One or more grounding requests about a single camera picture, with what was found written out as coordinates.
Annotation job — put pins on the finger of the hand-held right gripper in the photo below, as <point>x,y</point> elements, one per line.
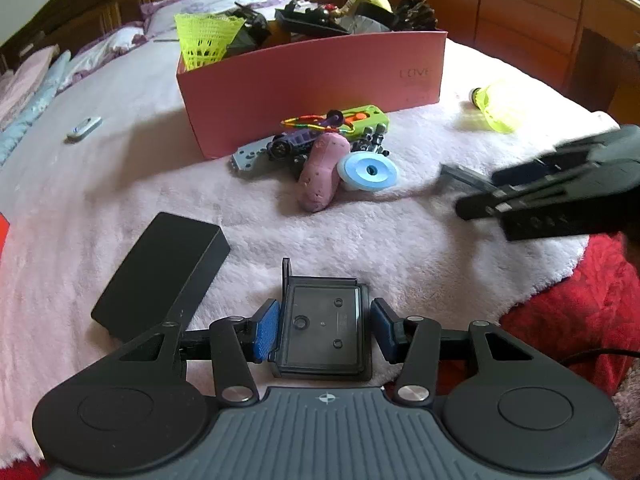
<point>530,172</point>
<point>545,215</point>

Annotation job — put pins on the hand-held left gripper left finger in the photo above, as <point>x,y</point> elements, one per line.
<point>265,332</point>

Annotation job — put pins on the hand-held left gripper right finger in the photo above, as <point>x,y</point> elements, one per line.
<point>385,330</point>

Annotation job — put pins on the dark clear plastic case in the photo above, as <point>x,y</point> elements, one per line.
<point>322,330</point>

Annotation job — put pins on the grey metal bar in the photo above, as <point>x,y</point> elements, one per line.
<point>465,176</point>

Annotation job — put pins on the pink storage box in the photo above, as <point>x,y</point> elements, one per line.
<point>310,80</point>

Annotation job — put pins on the yellow green shuttlecock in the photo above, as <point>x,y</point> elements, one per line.
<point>205,40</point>
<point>500,105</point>

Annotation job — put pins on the white fluffy blanket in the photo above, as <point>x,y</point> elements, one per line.
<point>400,255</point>

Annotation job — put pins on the red fuzzy cloth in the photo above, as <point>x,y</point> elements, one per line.
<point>575,300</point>

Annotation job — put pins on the black rectangular box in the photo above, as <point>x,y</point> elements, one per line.
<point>160,270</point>

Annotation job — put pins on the wooden cabinet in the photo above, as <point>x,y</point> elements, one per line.
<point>515,15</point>

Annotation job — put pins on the blue tape roll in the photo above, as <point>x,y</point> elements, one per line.
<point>367,172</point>

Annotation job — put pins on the black gear toy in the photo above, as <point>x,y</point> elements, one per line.
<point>372,140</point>

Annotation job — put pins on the pink potato toy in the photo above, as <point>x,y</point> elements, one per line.
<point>322,175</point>

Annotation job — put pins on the green fidget toy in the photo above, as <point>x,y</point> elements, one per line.
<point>367,117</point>

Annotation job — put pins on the purple toy car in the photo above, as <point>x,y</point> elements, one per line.
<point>295,142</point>

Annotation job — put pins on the rainbow carabiner clip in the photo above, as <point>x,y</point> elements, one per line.
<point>302,122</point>

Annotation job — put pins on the grey plastic bag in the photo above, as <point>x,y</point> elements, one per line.
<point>362,25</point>

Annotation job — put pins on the black plastic tray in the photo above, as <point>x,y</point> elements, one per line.
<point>310,22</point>

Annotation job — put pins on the white small electronic device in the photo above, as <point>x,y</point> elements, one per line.
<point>84,129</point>

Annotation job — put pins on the orange red object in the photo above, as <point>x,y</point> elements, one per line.
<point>4,235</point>

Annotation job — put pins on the light blue quilt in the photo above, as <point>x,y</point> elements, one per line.
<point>30,115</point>

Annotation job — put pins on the small purple frilled pillow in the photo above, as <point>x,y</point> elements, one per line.
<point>105,52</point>

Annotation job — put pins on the white purple-trimmed pillow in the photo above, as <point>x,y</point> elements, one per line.
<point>210,5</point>

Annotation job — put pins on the pink quilt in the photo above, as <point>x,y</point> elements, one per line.
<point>22,80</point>

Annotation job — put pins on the wooden bed headboard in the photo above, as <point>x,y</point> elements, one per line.
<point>90,15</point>

